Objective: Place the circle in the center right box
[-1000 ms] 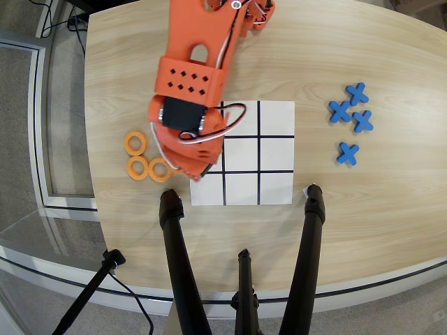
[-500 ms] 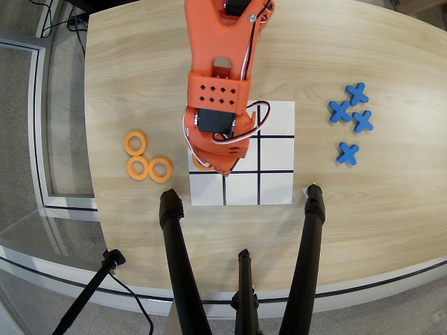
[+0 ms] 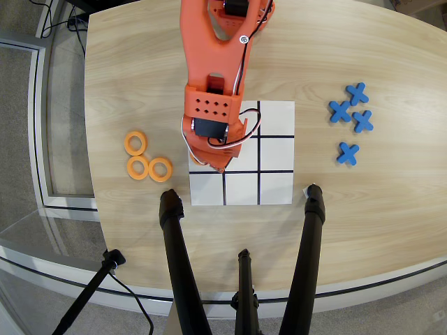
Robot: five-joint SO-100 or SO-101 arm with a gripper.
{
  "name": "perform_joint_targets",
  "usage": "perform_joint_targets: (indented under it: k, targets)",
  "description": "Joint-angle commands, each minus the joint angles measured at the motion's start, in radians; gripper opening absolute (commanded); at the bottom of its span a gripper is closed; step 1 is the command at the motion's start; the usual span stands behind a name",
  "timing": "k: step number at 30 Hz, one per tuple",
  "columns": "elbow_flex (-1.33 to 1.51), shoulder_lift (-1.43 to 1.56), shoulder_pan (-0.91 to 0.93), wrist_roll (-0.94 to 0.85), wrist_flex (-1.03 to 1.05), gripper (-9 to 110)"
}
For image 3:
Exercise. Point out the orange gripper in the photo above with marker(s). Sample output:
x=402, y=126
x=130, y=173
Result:
x=214, y=161

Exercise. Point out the brown cardboard box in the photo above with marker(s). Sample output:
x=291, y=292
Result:
x=419, y=4

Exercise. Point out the white tic-tac-toe grid sheet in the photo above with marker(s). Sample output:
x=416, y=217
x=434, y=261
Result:
x=276, y=155

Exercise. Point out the small white label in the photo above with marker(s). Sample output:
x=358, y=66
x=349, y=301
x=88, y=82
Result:
x=305, y=191

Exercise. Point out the thick black tripod leg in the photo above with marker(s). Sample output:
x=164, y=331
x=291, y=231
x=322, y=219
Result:
x=307, y=258
x=179, y=258

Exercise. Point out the blue cross piece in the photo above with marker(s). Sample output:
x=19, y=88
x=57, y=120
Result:
x=362, y=121
x=357, y=94
x=348, y=154
x=340, y=111

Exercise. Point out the slim black stand pole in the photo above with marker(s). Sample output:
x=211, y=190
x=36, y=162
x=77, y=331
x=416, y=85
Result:
x=91, y=286

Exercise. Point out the grey framed glass panel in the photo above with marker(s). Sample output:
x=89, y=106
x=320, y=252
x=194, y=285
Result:
x=38, y=122

